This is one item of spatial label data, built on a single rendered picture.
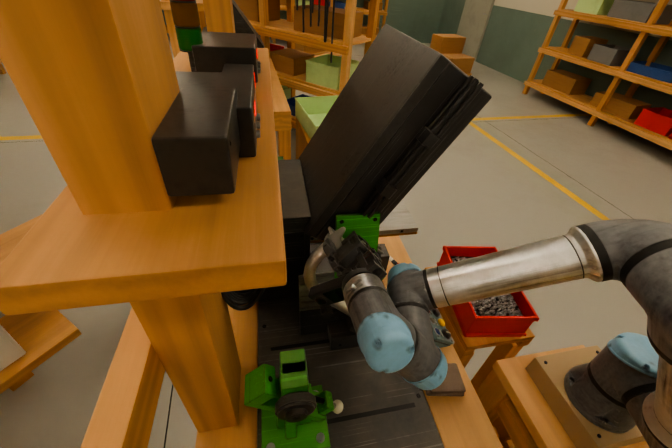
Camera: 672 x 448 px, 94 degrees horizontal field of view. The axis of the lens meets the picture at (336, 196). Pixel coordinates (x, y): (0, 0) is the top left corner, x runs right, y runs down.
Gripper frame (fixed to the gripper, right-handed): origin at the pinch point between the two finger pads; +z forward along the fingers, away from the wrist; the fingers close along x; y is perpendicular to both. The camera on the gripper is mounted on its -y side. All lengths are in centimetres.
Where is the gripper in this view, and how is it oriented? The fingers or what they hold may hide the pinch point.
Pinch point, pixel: (333, 242)
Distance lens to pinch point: 77.3
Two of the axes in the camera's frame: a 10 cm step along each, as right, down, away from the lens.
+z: -2.0, -3.5, 9.1
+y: 7.1, -6.9, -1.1
